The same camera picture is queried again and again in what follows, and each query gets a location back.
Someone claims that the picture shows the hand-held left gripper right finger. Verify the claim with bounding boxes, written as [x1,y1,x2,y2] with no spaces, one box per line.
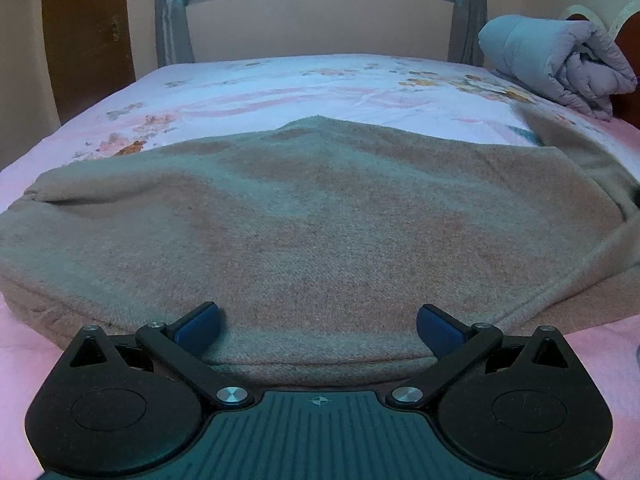
[387,303,576,409]

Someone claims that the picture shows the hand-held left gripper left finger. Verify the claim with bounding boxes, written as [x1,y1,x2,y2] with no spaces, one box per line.
[65,301,254,409]

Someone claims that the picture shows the beige fleece blanket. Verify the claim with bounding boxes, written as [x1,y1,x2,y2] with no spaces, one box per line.
[0,89,640,387]

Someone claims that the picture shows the bed with floral sheet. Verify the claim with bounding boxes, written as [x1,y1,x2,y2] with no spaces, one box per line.
[0,52,640,480]

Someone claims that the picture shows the rolled lilac comforter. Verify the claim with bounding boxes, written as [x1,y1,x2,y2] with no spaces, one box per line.
[477,14,638,122]

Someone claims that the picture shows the brown wooden door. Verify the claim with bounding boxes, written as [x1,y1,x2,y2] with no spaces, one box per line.
[41,0,137,126]

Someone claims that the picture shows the grey curtain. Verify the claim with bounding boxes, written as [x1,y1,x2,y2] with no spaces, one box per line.
[447,0,490,67]
[148,0,195,69]

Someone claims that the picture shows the brown and white headboard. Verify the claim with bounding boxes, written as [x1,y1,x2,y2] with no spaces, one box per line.
[560,3,640,130]

